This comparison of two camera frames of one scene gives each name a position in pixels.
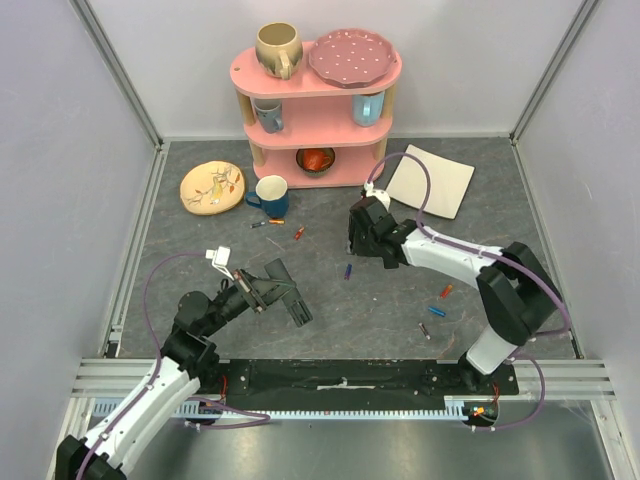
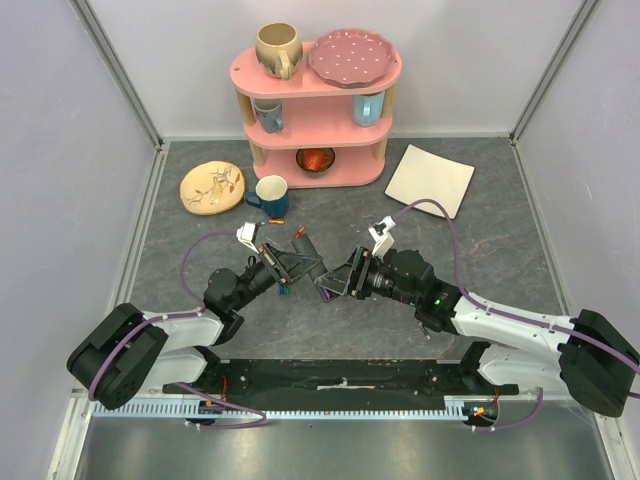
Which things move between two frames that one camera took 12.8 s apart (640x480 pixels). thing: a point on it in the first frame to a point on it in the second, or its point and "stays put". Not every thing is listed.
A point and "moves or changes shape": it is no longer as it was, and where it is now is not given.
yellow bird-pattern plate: x=212 y=187 stays put
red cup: x=315 y=159 stays put
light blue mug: x=367 y=108 stays put
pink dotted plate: x=351 y=57 stays put
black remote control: x=294 y=300 to x=303 y=246
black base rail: x=356 y=385 stays put
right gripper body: x=368 y=232 to x=358 y=272
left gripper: x=250 y=286 to x=280 y=272
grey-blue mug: x=269 y=112 stays put
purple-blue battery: x=348 y=272 moves or changes shape
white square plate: x=449 y=180 stays put
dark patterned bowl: x=300 y=158 stays put
